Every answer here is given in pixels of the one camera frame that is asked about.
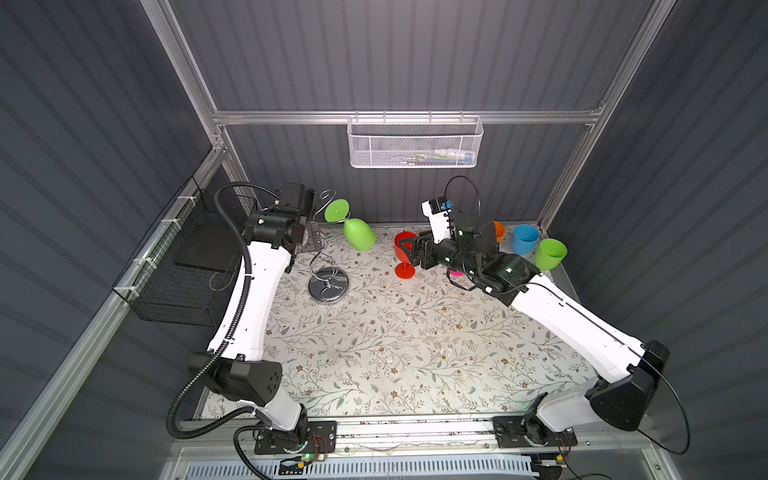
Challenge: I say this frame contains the items in white basket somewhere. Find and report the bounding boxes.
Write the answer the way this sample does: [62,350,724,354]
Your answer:
[391,149,476,168]

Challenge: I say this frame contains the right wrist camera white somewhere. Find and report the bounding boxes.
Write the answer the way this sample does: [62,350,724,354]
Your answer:
[421,196,453,244]

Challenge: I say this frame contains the black wire basket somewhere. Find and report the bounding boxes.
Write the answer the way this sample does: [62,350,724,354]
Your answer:
[113,173,241,327]

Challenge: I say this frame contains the red plastic wine glass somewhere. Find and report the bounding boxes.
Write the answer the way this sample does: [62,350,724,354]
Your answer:
[394,231,417,280]

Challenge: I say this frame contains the white wire mesh basket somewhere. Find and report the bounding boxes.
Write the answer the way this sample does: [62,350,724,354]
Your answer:
[346,115,484,169]

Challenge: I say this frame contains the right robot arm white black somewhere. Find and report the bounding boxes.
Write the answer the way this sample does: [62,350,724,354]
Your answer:
[395,223,669,447]

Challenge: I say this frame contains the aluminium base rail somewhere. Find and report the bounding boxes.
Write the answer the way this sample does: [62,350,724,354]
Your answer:
[173,413,655,457]

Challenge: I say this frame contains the white ventilation grille strip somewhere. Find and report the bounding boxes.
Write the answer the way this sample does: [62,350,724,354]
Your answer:
[179,454,538,480]

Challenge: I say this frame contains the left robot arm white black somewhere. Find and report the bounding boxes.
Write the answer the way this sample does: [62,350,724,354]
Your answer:
[166,183,314,449]

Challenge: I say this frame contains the orange plastic wine glass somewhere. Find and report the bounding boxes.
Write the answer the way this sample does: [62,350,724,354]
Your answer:
[493,221,506,243]

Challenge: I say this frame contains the chrome wine glass rack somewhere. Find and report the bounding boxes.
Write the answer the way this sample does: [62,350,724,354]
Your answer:
[301,189,350,304]

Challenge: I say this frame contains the green plastic wine glass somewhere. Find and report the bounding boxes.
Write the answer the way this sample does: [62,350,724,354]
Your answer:
[534,238,568,271]
[324,199,376,252]

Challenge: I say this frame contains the blue plastic wine glass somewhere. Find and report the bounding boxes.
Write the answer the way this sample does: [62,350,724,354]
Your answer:
[511,224,540,256]

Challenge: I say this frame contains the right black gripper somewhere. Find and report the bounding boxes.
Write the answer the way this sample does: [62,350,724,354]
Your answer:
[397,228,477,281]

